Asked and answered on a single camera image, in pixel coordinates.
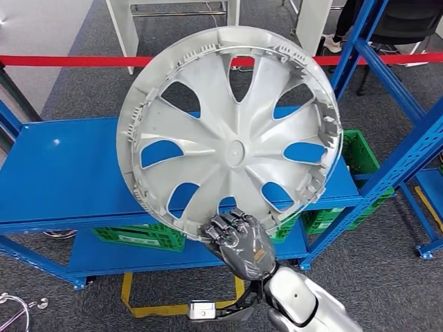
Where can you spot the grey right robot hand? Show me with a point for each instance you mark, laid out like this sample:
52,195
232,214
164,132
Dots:
245,252

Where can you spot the grey plastic wheel hubcap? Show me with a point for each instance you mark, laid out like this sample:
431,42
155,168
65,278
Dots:
207,137

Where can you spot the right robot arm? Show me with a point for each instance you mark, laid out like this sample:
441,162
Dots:
294,298

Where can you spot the yellow floor tape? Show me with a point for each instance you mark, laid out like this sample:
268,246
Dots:
427,206
155,311

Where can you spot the person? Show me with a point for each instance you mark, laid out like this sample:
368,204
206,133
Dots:
346,18

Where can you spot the white power strip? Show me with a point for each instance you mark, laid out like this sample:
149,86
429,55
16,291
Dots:
415,64

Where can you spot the black stool chrome base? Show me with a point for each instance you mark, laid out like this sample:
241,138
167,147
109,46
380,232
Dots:
29,316

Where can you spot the red barrier tape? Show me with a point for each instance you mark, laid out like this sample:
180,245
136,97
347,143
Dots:
69,61

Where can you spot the black office chair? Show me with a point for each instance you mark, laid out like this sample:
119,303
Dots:
408,20

